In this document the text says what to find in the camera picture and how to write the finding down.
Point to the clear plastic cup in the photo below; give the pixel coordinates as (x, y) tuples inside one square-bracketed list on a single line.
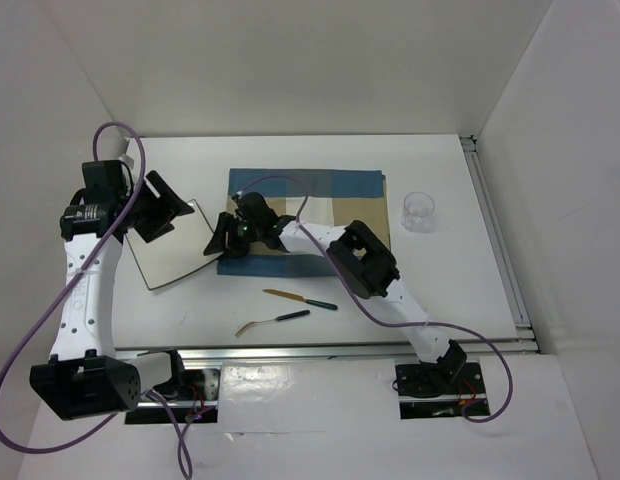
[(418, 212)]

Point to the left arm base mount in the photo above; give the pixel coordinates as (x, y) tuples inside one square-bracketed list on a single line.
[(194, 401)]

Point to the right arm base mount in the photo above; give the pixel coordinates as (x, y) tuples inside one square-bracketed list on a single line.
[(423, 397)]

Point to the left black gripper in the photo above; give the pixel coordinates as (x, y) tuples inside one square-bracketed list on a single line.
[(158, 225)]

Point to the aluminium rail front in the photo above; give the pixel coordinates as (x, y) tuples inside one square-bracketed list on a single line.
[(333, 351)]

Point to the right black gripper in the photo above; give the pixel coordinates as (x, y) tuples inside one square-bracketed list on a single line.
[(227, 223)]

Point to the gold knife dark handle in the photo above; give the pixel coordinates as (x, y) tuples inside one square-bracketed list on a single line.
[(299, 298)]

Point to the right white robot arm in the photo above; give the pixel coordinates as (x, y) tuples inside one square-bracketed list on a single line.
[(363, 264)]

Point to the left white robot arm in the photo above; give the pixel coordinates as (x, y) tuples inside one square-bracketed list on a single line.
[(83, 377)]

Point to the white square plate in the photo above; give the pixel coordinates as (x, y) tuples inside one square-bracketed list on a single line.
[(176, 254)]

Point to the gold fork dark handle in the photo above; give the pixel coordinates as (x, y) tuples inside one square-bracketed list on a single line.
[(278, 319)]

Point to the blue tan cloth placemat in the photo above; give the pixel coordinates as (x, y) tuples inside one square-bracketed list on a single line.
[(321, 196)]

